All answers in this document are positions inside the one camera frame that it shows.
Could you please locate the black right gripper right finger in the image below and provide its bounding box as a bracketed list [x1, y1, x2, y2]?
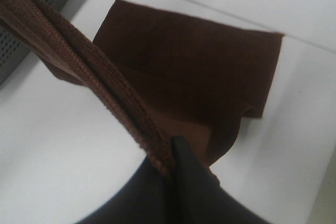
[171, 136, 267, 223]

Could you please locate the grey perforated laundry basket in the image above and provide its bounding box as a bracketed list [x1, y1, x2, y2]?
[1, 0, 81, 84]

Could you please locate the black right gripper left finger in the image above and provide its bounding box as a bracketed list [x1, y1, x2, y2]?
[78, 161, 173, 223]

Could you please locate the brown towel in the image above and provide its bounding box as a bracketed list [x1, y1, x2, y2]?
[0, 0, 286, 177]

